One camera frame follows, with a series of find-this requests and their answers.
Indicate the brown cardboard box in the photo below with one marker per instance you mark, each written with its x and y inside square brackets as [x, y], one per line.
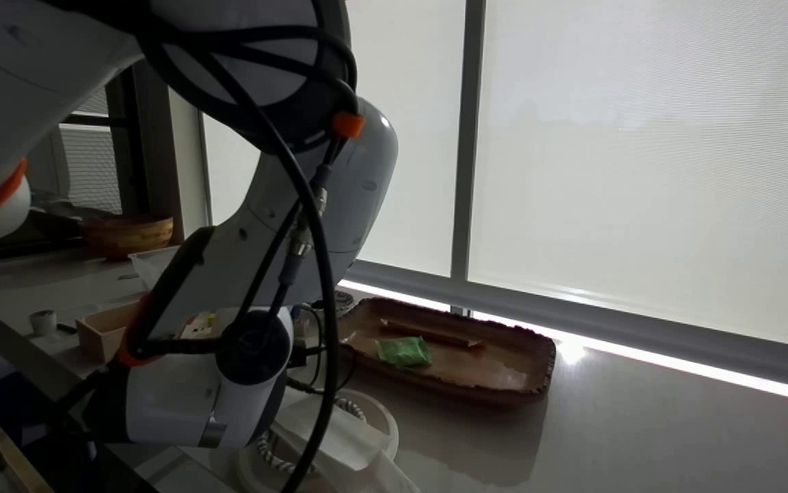
[96, 331]

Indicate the grey window mullion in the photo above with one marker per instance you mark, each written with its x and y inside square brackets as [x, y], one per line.
[469, 138]

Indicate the small white cup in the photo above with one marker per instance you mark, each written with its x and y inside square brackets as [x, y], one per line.
[41, 321]

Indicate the dark vertical post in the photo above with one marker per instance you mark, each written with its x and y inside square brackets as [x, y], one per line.
[152, 165]

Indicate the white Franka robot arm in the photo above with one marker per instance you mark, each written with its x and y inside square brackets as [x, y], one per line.
[67, 71]

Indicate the green snack packet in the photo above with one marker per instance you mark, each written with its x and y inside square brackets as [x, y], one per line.
[403, 354]

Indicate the white roller blind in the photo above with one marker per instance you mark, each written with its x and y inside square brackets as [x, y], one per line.
[669, 138]
[423, 138]

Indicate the brown woven basket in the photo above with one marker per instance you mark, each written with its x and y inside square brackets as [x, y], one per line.
[124, 237]

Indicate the brown wooden tray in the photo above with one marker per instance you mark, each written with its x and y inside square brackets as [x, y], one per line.
[465, 365]

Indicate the brown wrapped stick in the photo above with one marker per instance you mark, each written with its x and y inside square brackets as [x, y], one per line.
[429, 335]

